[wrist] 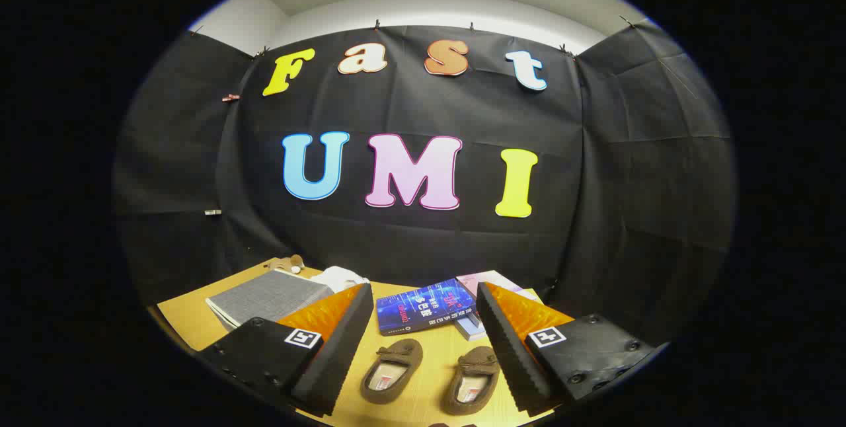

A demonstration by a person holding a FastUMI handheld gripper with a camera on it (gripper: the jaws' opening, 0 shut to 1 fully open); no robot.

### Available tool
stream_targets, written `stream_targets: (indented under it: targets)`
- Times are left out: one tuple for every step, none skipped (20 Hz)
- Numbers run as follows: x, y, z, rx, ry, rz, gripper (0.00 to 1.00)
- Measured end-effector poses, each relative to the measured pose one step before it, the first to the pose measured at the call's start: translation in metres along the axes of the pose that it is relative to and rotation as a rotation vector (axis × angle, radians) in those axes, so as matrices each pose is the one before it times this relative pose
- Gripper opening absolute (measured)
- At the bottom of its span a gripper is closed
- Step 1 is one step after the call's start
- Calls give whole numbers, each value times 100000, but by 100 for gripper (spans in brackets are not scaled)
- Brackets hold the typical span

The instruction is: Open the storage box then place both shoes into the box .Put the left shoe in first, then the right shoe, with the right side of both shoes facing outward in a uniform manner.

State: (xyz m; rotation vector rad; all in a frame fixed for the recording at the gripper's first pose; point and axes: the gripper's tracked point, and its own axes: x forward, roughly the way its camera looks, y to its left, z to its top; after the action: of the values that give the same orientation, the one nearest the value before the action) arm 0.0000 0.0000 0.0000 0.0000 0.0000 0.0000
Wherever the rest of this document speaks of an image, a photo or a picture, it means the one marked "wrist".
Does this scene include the light blue book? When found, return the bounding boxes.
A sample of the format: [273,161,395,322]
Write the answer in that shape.
[453,318,488,342]

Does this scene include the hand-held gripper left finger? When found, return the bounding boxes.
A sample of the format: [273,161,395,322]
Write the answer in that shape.
[197,283,375,417]

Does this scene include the pink cover book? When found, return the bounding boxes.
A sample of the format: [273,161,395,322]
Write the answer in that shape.
[455,270,544,305]

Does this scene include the blue glossy book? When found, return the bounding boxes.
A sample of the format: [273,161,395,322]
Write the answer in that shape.
[375,278,478,336]

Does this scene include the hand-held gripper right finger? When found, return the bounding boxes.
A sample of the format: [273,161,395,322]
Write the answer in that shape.
[475,281,670,416]

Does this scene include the brown striped plush toy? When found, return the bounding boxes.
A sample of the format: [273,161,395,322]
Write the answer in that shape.
[264,254,306,276]

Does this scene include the brown fuzzy moccasin shoe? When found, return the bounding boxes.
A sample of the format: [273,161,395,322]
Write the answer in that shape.
[442,346,500,416]
[360,338,424,405]

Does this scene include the black backdrop cloth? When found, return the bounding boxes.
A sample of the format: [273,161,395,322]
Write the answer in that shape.
[112,20,738,348]

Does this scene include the white plush toy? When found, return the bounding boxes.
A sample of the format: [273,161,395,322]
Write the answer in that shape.
[309,266,371,294]

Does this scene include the grey fabric storage box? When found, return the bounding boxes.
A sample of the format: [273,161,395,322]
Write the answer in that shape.
[205,268,336,332]

